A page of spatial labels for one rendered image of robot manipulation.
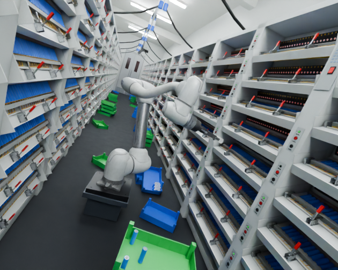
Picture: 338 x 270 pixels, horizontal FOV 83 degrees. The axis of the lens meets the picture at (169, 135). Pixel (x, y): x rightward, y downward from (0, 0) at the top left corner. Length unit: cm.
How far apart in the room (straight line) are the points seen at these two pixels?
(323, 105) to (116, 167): 124
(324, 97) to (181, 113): 66
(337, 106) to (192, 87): 67
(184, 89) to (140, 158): 71
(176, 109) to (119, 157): 59
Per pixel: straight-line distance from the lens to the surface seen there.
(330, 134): 103
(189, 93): 108
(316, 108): 110
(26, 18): 83
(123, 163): 144
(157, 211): 184
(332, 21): 153
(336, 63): 116
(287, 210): 108
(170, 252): 97
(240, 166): 135
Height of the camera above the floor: 105
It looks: 13 degrees down
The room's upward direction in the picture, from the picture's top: 20 degrees clockwise
